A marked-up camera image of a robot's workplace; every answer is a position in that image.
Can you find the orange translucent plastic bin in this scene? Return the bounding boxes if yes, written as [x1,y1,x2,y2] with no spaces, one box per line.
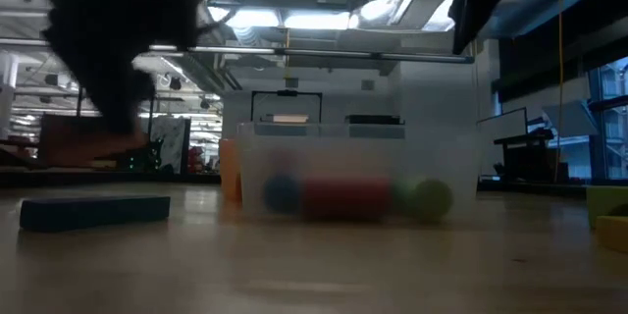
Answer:
[218,137,244,203]

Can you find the light green cylinder block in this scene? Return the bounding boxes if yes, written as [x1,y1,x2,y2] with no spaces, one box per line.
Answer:
[408,178,454,223]

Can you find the grey monitor panel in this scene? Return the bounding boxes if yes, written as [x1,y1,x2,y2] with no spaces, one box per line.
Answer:
[476,106,529,139]

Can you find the long red cylinder block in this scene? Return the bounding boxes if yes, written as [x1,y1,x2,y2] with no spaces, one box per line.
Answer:
[300,176,394,222]

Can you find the teal plank block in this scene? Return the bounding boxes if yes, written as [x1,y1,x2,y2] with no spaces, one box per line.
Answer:
[19,194,172,235]

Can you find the yellow plank block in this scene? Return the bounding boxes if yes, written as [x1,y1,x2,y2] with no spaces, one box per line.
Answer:
[594,215,628,255]

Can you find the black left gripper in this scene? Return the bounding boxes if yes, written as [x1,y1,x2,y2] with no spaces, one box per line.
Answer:
[19,0,207,133]

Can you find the flat black box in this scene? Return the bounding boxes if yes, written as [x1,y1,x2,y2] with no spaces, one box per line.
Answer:
[344,114,404,126]

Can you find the grey overhead frame bar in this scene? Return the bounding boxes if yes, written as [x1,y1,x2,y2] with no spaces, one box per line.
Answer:
[146,45,476,66]

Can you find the black workstation desk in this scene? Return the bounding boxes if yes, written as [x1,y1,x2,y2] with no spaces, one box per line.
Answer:
[493,127,558,183]

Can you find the clear plastic bin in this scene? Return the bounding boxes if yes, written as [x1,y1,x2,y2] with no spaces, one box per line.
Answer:
[235,122,481,221]

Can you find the black aluminium table frame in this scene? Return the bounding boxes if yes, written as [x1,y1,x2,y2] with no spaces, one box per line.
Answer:
[0,169,590,196]

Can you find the black monitor frame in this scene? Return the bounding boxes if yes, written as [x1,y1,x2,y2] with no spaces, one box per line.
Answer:
[249,89,325,124]

